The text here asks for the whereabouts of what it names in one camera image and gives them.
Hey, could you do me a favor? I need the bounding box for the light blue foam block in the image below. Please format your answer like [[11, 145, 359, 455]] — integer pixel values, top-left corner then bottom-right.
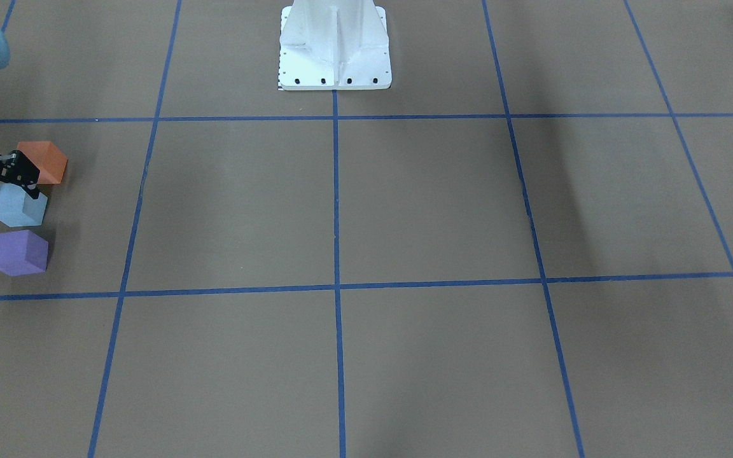
[[0, 184, 48, 227]]

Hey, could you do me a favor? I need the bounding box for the purple foam block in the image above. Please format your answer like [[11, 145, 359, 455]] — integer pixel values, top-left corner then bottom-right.
[[0, 230, 49, 277]]

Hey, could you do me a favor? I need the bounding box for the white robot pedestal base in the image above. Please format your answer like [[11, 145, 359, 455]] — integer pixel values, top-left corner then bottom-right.
[[277, 1, 393, 91]]

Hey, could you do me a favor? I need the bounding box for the orange foam block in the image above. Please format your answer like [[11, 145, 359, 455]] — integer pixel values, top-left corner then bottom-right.
[[17, 141, 68, 184]]

